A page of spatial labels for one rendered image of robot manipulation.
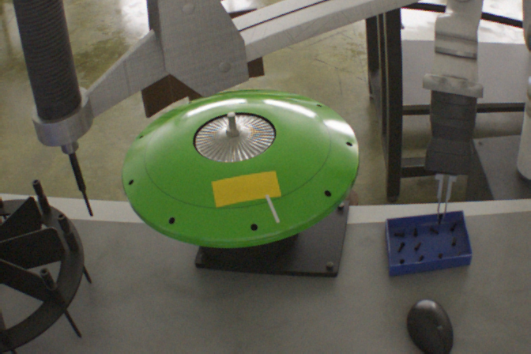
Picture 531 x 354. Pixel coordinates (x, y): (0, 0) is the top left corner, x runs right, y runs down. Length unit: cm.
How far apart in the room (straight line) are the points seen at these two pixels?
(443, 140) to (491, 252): 19
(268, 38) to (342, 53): 282
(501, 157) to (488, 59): 155
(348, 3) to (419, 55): 224
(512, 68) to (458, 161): 186
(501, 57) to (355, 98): 75
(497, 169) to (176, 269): 61
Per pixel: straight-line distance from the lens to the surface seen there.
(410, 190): 246
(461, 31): 89
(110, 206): 110
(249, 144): 87
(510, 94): 256
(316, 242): 96
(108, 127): 299
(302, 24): 48
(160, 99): 168
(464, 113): 90
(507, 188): 119
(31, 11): 43
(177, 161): 86
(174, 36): 44
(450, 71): 89
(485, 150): 127
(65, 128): 46
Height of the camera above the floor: 160
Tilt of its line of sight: 37 degrees down
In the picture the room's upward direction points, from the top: 7 degrees counter-clockwise
